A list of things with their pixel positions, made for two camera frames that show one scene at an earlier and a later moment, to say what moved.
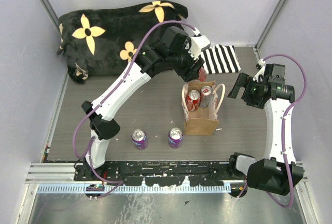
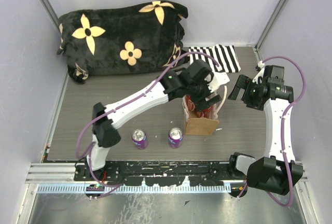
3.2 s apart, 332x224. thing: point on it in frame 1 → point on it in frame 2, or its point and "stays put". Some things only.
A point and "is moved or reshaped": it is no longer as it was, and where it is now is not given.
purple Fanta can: [175, 137] stays put
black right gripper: [246, 81] stays put
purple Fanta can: [139, 139] stays put
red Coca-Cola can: [193, 100] stays put
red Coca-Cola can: [202, 74] is moved or reshaped
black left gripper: [189, 74] → [201, 103]
